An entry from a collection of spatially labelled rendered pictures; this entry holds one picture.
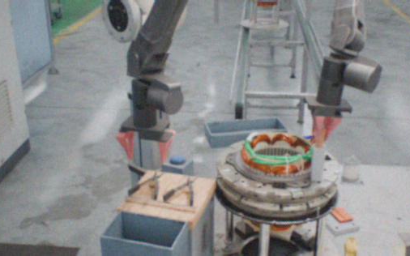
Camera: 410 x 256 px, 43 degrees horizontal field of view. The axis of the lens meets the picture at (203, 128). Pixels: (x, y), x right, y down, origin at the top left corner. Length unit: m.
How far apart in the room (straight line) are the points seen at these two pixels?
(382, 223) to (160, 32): 1.02
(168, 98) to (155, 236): 0.34
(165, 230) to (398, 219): 0.86
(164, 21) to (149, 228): 0.48
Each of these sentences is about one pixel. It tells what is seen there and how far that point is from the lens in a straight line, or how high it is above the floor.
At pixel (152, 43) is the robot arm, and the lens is 1.09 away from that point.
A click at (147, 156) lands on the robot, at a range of 1.68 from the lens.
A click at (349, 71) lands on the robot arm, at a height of 1.39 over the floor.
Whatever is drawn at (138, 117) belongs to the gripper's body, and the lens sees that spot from 1.17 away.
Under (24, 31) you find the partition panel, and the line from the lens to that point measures 5.25.
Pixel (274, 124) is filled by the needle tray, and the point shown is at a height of 1.04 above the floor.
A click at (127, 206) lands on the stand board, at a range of 1.25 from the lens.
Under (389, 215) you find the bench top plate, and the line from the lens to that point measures 1.82.
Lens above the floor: 1.73
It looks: 24 degrees down
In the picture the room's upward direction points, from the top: straight up
